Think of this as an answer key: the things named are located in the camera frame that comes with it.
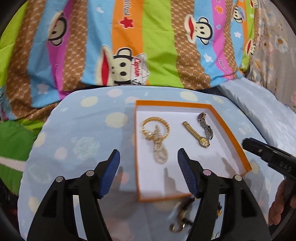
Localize light blue dotted pillow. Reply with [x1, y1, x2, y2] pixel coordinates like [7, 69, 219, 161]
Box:
[17, 85, 290, 241]

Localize person's right hand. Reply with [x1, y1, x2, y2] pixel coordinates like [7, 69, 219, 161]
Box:
[268, 180, 286, 225]

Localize gold chain bangle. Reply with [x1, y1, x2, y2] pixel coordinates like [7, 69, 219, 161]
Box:
[141, 116, 171, 142]

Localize gold wristwatch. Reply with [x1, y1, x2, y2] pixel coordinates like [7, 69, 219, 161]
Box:
[182, 121, 210, 148]

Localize black bead bracelet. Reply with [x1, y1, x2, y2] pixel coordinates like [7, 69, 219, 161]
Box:
[169, 196, 223, 234]

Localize colorful striped monkey quilt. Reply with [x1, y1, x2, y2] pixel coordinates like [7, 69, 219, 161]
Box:
[1, 1, 259, 121]

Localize silver wristwatch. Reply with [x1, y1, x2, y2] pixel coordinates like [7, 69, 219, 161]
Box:
[197, 113, 213, 140]

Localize white pearl bracelet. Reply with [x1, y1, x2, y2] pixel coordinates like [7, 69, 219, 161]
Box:
[147, 124, 169, 165]

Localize green blanket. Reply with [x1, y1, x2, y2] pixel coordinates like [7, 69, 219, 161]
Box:
[1, 120, 44, 195]

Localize orange white jewelry box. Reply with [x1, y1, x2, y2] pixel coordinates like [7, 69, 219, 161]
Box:
[134, 100, 251, 201]

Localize grey floral bedsheet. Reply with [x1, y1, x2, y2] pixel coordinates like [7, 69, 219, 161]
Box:
[246, 1, 295, 110]

